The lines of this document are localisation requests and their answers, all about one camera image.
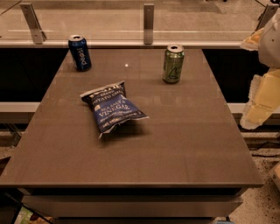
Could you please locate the green soda can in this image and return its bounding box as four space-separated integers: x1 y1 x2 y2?
163 44 185 83

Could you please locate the glass railing panel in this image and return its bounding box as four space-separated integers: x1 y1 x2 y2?
0 0 276 41

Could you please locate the left metal railing bracket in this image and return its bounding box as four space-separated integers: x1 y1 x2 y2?
20 3 46 45

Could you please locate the blue potato chip bag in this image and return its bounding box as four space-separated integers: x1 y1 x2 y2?
80 80 148 137

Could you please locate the blue Pepsi can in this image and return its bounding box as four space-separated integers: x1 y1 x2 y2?
68 35 92 72

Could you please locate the black floor cable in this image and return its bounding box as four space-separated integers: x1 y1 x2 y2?
249 141 280 158

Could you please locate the colourful package under table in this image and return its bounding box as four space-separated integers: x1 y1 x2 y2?
12 206 54 224

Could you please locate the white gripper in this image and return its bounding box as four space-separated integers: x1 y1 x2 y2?
240 13 280 130

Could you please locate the metal railing bracket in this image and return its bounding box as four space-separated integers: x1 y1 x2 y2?
20 3 46 45
143 3 154 45
255 3 279 31

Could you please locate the right metal railing bracket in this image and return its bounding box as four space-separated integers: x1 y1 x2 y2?
255 3 279 31

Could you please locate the middle metal railing bracket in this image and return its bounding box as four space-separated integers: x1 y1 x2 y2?
143 3 154 45

